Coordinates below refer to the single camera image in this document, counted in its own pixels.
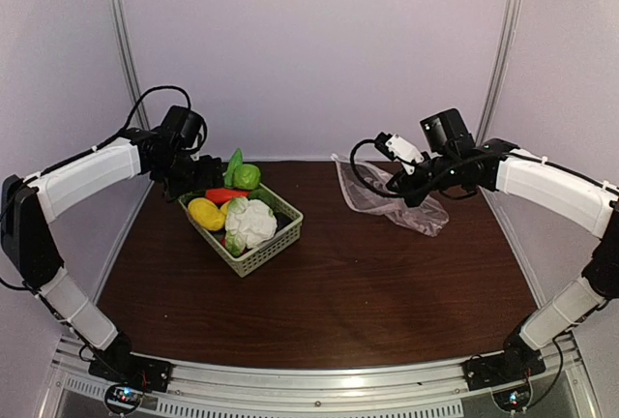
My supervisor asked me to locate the right round circuit board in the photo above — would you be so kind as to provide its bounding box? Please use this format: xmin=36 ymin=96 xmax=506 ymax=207
xmin=491 ymin=386 xmax=532 ymax=413

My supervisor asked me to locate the front aluminium rail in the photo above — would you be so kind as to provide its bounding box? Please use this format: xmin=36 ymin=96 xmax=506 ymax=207
xmin=34 ymin=342 xmax=602 ymax=417

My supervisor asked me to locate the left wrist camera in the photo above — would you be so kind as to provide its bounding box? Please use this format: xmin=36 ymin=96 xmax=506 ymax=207
xmin=179 ymin=138 xmax=203 ymax=162

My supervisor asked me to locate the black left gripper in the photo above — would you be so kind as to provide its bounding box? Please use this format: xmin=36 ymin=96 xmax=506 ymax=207
xmin=155 ymin=150 xmax=225 ymax=197

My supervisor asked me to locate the left aluminium frame post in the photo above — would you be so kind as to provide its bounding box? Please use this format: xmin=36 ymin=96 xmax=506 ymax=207
xmin=108 ymin=0 xmax=142 ymax=105

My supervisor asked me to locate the green toy lime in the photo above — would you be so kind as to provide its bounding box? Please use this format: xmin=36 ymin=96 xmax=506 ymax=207
xmin=232 ymin=164 xmax=261 ymax=191

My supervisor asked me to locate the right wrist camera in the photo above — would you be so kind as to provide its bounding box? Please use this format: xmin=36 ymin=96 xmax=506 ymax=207
xmin=374 ymin=133 xmax=427 ymax=176

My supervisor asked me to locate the white toy cauliflower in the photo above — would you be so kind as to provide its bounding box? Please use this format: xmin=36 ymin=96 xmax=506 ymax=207
xmin=224 ymin=197 xmax=278 ymax=257

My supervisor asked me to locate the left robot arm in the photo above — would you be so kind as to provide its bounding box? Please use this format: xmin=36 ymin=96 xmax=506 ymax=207
xmin=1 ymin=105 xmax=222 ymax=383

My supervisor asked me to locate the red orange toy carrot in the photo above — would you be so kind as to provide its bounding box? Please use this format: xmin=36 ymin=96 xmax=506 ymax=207
xmin=204 ymin=188 xmax=249 ymax=206

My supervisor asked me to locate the black camera cable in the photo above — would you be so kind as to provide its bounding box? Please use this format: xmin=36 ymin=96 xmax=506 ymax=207
xmin=348 ymin=138 xmax=412 ymax=202
xmin=123 ymin=85 xmax=209 ymax=153

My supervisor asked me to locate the aluminium frame post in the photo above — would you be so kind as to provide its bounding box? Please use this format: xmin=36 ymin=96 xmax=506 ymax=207
xmin=476 ymin=0 xmax=522 ymax=142
xmin=108 ymin=0 xmax=142 ymax=105

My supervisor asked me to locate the left black camera cable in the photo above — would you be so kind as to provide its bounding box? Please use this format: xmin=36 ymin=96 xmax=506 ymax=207
xmin=123 ymin=85 xmax=209 ymax=153

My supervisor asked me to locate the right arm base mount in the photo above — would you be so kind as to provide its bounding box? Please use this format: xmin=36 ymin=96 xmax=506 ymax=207
xmin=461 ymin=329 xmax=546 ymax=391

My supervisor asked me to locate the dark green leafy toy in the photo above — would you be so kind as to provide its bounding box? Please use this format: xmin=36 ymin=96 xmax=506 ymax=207
xmin=248 ymin=189 xmax=276 ymax=210

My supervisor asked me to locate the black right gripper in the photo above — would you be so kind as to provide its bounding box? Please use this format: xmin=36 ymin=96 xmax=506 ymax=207
xmin=388 ymin=151 xmax=459 ymax=207

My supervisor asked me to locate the right black camera cable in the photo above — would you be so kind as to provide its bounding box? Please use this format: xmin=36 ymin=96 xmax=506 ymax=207
xmin=348 ymin=138 xmax=412 ymax=202

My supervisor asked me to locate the left round circuit board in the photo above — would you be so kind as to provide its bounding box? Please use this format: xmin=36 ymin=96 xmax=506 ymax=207
xmin=103 ymin=384 xmax=144 ymax=415

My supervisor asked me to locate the round circuit board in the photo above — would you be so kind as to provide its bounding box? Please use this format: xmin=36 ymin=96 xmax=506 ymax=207
xmin=103 ymin=384 xmax=144 ymax=415
xmin=491 ymin=386 xmax=532 ymax=413

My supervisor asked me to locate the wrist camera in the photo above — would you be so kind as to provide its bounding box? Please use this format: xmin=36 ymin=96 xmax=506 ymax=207
xmin=179 ymin=138 xmax=203 ymax=162
xmin=374 ymin=133 xmax=427 ymax=176

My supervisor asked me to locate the right aluminium frame post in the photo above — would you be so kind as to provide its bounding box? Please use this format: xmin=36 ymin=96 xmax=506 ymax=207
xmin=476 ymin=0 xmax=522 ymax=142

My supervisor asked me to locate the green perforated plastic basket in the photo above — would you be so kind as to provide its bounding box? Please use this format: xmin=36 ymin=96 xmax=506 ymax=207
xmin=177 ymin=183 xmax=304 ymax=278

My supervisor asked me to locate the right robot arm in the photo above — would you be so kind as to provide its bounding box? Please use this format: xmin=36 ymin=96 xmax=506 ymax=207
xmin=376 ymin=108 xmax=618 ymax=381

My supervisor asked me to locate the clear zip top bag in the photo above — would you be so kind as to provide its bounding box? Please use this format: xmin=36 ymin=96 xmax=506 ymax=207
xmin=331 ymin=154 xmax=450 ymax=237

